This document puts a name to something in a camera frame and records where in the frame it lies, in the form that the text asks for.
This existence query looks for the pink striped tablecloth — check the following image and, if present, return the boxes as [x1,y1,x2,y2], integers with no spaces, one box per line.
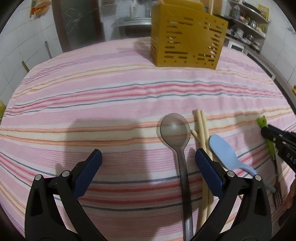
[0,37,296,241]

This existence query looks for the person's right hand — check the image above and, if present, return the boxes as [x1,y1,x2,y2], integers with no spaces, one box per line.
[283,184,296,209]

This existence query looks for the yellow wall poster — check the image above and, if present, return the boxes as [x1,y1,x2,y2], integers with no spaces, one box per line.
[258,4,270,20]

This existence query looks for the corner wall shelf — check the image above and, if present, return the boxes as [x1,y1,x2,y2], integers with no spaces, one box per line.
[228,0,270,48]

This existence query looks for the brown translucent spoon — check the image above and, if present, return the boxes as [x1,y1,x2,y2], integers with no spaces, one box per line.
[160,113,194,241]

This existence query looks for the brown frosted glass door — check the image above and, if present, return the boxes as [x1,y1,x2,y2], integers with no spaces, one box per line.
[52,0,105,52]

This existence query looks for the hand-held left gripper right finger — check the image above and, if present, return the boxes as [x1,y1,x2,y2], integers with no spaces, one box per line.
[189,148,273,241]

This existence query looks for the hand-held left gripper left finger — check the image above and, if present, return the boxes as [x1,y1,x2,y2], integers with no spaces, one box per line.
[24,149,103,241]

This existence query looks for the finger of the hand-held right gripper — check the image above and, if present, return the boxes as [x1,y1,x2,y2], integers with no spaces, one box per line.
[261,127,296,154]
[267,125,296,140]

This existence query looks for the orange plastic bag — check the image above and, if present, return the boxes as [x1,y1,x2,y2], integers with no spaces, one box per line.
[31,0,52,15]

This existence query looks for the green-handled metal fork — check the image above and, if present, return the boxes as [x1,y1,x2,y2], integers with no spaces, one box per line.
[257,116,283,211]

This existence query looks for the shallow black pan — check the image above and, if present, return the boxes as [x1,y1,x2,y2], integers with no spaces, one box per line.
[240,0,262,12]

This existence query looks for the light blue plastic spoon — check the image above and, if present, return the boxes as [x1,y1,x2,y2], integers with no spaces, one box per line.
[209,134,276,193]

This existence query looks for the steel sink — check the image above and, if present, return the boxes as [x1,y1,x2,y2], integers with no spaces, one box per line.
[111,18,152,40]

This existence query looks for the yellow perforated utensil holder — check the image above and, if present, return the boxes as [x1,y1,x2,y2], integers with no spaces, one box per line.
[150,0,229,70]

